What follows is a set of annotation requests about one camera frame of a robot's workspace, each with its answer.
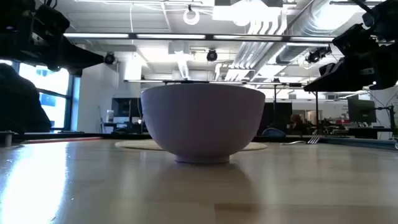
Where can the black table edge rail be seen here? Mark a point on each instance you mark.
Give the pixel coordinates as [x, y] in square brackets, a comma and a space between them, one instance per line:
[93, 136]

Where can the round woven straw placemat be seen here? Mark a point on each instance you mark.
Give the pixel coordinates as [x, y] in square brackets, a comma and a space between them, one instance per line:
[133, 145]

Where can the silver ventilation duct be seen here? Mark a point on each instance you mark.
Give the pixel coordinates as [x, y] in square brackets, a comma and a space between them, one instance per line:
[311, 21]

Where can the black round ceiling camera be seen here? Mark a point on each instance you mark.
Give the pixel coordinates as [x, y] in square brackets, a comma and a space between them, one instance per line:
[109, 58]
[212, 55]

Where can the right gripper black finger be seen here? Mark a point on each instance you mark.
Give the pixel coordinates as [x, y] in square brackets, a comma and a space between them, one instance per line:
[326, 68]
[348, 76]

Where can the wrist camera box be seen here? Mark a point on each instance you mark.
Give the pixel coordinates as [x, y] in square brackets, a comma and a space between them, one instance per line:
[354, 40]
[51, 21]

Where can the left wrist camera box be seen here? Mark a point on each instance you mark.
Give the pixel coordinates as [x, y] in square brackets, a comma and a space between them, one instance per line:
[51, 21]

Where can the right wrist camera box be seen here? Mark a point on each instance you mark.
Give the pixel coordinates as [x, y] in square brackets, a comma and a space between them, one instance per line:
[354, 40]

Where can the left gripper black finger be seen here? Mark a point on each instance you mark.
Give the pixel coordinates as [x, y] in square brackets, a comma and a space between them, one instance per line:
[77, 59]

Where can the person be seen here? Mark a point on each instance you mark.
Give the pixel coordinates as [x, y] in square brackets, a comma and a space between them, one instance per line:
[18, 105]
[297, 123]

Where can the silver metal fork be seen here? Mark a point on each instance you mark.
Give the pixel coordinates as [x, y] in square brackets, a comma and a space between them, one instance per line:
[314, 140]

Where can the black bar with light strips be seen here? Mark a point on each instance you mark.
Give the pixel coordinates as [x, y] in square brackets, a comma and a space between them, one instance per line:
[208, 37]

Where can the grey short post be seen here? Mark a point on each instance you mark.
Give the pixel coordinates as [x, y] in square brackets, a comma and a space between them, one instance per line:
[7, 140]

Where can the black computer monitor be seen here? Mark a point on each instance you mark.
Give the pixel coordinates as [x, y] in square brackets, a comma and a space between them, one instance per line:
[124, 107]
[360, 110]

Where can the lavender ceramic bowl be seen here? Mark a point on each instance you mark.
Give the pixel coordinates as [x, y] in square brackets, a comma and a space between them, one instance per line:
[202, 124]

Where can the black ceiling-mounted device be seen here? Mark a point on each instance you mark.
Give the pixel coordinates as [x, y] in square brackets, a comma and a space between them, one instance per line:
[317, 54]

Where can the white canister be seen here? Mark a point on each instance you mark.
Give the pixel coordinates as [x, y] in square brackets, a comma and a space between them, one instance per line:
[110, 116]

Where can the blue chair back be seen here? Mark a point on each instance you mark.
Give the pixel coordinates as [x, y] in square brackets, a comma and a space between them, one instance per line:
[273, 132]

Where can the red-orange long strip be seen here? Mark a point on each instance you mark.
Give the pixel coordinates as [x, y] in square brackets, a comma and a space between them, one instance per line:
[62, 140]

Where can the teal table edge rail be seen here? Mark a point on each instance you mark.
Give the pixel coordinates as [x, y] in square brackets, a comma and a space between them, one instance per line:
[367, 143]

